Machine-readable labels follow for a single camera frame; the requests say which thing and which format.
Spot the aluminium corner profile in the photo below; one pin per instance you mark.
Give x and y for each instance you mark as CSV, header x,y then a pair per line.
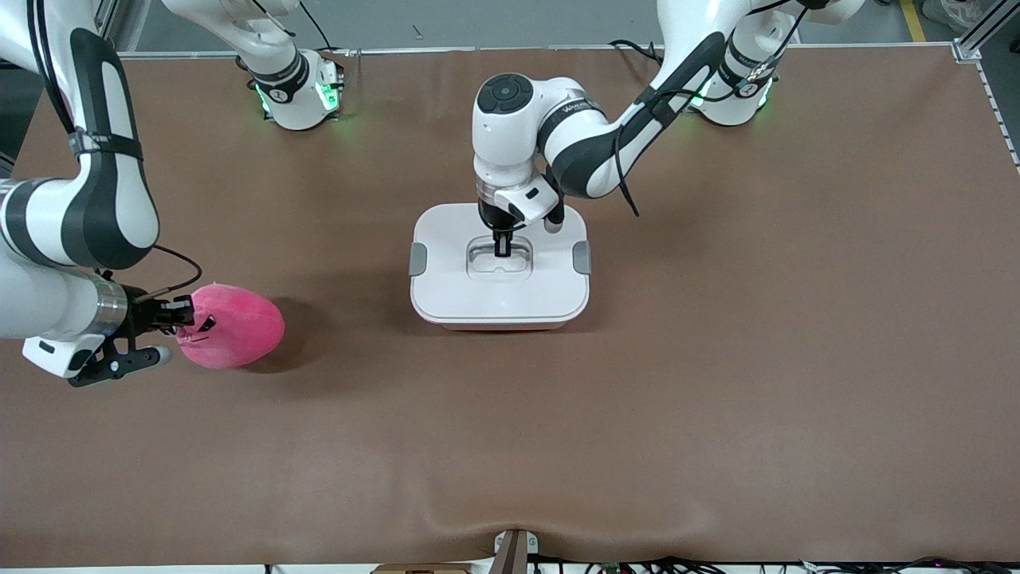
x,y
984,32

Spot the pink plush toy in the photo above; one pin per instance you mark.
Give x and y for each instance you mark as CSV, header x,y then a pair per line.
x,y
239,327

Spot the brown table mat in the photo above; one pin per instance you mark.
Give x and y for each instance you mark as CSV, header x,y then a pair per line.
x,y
510,446

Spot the pink plastic box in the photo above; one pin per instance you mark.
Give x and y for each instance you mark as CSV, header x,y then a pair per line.
x,y
502,327

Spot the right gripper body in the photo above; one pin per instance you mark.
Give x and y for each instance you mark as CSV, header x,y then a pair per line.
x,y
143,316

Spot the white box lid grey clips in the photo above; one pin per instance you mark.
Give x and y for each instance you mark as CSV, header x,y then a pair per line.
x,y
500,279

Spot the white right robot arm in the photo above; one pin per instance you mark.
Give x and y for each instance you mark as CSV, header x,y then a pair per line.
x,y
103,207

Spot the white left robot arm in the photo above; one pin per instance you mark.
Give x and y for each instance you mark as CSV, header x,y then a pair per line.
x,y
590,151

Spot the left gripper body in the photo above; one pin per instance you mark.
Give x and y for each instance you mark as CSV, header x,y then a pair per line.
x,y
488,216

